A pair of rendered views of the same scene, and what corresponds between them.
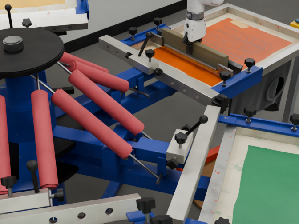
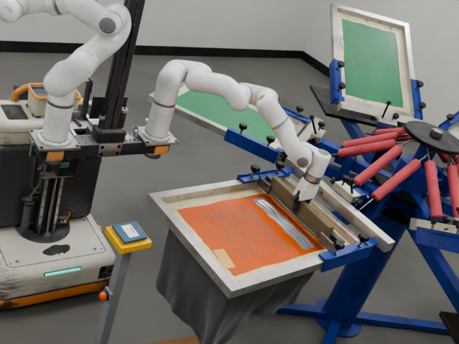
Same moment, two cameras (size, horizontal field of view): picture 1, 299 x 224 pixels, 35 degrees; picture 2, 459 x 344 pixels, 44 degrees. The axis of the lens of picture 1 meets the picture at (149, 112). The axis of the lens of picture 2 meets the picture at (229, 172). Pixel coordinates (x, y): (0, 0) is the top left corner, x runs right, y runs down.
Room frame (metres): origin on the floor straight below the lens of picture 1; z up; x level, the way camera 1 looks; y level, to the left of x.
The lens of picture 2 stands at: (4.06, -0.67, 2.29)
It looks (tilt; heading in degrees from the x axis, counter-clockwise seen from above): 29 degrees down; 176
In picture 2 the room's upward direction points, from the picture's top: 19 degrees clockwise
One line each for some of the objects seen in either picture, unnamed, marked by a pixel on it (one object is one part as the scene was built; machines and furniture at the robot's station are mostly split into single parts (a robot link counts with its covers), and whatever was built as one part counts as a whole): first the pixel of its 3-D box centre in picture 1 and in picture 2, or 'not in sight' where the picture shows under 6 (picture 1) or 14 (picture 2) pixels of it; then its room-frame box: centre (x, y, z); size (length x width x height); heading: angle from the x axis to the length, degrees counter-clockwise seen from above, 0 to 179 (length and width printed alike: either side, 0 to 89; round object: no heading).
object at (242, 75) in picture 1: (235, 84); (262, 179); (1.69, -0.36, 0.98); 0.30 x 0.05 x 0.07; 133
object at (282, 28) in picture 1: (221, 45); (261, 224); (2.06, -0.34, 0.97); 0.79 x 0.58 x 0.04; 133
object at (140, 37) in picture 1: (145, 39); (344, 254); (2.10, 0.02, 0.98); 0.30 x 0.05 x 0.07; 133
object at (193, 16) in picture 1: (194, 13); (314, 175); (1.91, -0.19, 1.19); 0.09 x 0.07 x 0.03; 133
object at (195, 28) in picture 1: (194, 26); (308, 187); (1.92, -0.19, 1.13); 0.10 x 0.08 x 0.11; 133
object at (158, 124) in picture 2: not in sight; (158, 117); (1.87, -0.89, 1.21); 0.16 x 0.13 x 0.15; 39
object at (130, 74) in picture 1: (133, 77); (350, 197); (1.68, 0.07, 1.02); 0.17 x 0.06 x 0.05; 133
